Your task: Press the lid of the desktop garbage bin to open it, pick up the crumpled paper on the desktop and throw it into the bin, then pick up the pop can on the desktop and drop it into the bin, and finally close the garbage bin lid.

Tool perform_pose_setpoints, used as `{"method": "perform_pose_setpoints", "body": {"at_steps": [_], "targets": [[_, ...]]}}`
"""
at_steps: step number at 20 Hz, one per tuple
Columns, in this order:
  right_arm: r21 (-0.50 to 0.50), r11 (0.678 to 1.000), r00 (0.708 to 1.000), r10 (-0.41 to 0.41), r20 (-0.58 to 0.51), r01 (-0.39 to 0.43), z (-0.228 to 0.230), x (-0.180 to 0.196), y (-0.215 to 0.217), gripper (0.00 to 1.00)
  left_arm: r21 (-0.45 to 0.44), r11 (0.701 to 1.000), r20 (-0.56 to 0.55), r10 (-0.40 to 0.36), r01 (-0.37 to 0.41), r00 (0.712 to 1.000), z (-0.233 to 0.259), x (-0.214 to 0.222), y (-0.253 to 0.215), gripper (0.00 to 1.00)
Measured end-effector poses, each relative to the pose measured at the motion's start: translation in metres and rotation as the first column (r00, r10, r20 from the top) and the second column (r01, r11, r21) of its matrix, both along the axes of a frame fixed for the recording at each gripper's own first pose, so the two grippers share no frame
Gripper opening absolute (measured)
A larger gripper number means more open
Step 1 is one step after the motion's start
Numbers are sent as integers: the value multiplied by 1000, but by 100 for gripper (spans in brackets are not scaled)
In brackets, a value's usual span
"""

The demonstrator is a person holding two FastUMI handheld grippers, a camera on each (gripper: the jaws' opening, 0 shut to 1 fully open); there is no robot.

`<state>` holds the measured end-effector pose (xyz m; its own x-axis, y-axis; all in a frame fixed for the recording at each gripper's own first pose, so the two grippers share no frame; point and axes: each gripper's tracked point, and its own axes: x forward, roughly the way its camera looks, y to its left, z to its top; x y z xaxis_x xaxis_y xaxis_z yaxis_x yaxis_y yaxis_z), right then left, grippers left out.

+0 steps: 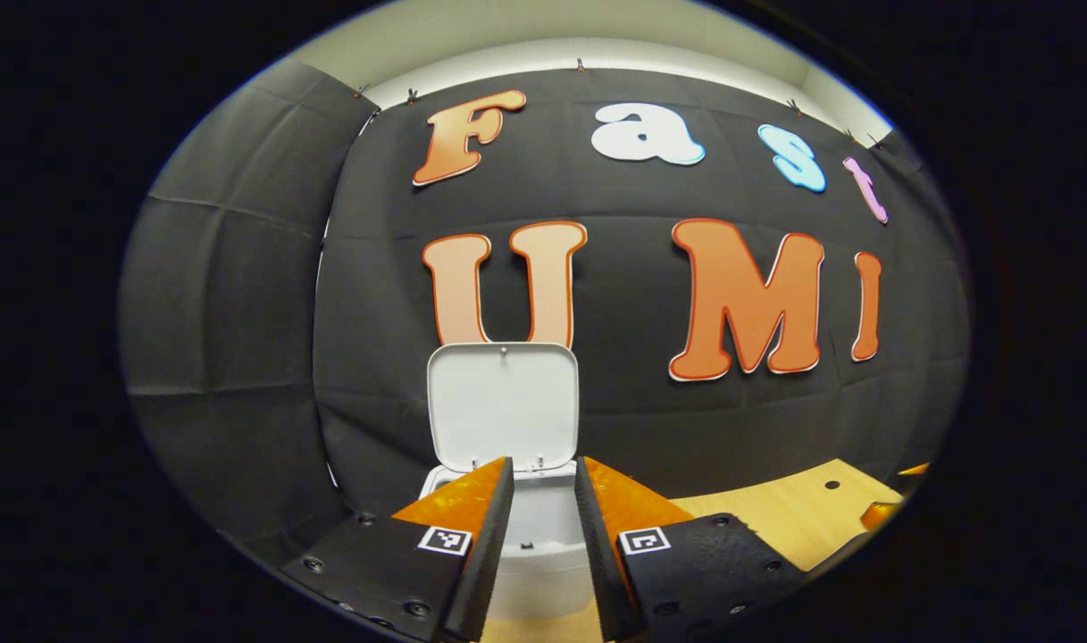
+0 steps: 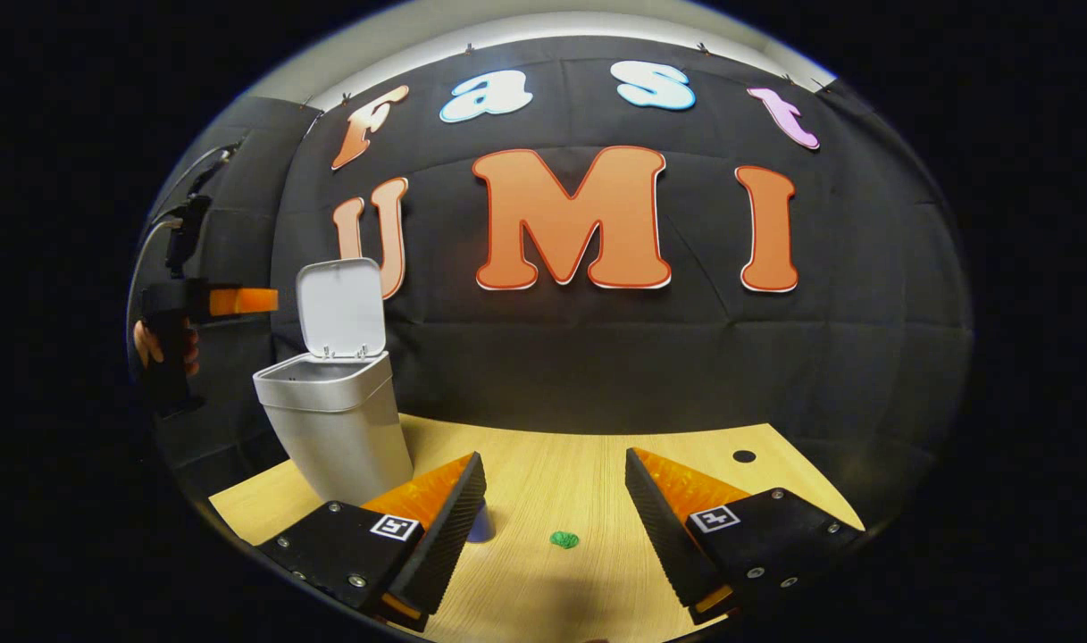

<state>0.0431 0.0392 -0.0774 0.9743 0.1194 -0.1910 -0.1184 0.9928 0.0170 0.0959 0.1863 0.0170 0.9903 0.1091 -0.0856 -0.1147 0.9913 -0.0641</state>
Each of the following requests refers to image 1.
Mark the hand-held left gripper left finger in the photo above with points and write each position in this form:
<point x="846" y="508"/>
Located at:
<point x="489" y="554"/>

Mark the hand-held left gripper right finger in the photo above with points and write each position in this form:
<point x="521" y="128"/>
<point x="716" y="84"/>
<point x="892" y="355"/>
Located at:
<point x="601" y="554"/>

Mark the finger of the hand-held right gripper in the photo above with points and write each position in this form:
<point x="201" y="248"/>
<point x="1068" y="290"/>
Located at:
<point x="914" y="469"/>
<point x="878" y="515"/>

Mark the black backdrop cloth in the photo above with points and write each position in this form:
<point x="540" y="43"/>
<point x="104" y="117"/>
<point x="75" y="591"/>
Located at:
<point x="614" y="429"/>

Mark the wooden desktop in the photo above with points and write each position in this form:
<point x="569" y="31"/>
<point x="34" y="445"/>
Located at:
<point x="775" y="518"/>

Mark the white desktop garbage bin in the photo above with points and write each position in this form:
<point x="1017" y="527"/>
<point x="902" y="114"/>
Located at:
<point x="503" y="402"/>

